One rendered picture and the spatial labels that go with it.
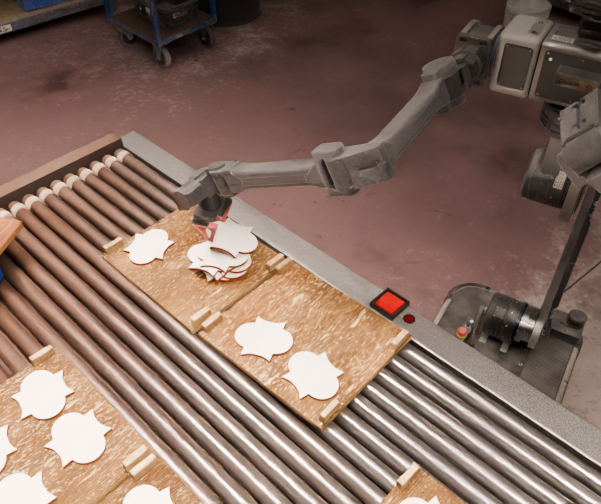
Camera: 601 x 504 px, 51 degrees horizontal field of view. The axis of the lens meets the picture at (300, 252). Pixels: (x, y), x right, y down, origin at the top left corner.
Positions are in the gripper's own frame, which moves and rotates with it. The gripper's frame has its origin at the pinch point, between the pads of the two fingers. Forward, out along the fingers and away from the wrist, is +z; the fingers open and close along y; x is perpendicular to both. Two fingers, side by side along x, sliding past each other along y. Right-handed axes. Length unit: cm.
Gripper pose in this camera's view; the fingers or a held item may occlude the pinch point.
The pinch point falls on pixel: (215, 229)
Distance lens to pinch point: 176.3
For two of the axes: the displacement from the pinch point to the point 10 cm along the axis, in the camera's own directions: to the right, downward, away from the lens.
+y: -3.2, 6.7, -6.7
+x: 9.5, 1.9, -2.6
